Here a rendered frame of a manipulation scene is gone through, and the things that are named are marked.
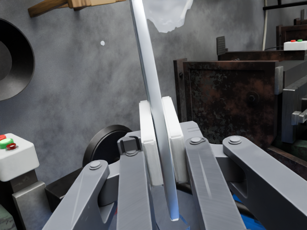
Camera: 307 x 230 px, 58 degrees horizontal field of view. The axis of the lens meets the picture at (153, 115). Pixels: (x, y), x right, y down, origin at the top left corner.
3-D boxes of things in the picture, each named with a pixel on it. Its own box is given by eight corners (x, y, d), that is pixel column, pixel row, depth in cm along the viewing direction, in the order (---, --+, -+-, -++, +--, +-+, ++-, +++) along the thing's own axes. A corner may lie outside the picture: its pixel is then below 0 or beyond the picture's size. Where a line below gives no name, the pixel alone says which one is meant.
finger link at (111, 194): (151, 197, 14) (91, 208, 14) (146, 149, 18) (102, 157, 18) (145, 172, 13) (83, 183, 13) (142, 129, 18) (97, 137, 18)
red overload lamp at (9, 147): (2, 145, 53) (6, 148, 52) (14, 141, 55) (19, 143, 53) (3, 150, 54) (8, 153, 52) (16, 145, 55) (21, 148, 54)
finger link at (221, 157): (189, 164, 13) (252, 153, 13) (177, 122, 18) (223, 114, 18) (193, 190, 14) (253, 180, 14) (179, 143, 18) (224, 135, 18)
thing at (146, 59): (105, -127, 25) (114, -129, 25) (139, 61, 51) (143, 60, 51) (169, 203, 13) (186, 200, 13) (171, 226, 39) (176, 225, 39)
